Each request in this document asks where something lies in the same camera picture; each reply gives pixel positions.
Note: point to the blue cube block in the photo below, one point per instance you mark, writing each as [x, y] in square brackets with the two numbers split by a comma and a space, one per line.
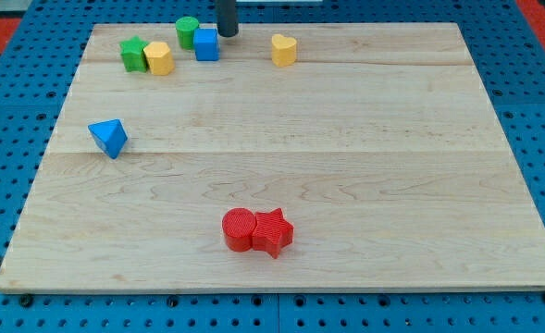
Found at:
[205, 44]

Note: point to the red cylinder block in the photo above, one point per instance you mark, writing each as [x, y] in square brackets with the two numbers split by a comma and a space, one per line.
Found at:
[238, 225]

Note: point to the green cylinder block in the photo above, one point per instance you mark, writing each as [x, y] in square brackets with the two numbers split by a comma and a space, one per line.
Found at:
[185, 28]

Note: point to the yellow heart block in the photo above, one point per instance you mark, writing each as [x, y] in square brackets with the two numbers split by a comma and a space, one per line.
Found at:
[283, 50]

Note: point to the green star block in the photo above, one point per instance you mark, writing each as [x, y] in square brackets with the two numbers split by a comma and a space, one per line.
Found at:
[132, 54]

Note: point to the blue triangle block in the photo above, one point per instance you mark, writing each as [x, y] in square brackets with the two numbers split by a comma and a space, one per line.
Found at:
[109, 136]

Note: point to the yellow hexagon block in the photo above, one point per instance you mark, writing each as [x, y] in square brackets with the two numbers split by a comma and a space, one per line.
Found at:
[159, 58]

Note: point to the red star block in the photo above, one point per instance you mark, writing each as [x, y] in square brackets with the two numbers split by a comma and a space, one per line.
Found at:
[272, 232]

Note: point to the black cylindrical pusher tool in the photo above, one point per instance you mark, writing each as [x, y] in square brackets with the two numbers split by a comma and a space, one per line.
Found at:
[227, 18]

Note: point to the light wooden board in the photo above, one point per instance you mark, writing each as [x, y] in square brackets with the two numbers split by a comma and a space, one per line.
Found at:
[379, 143]

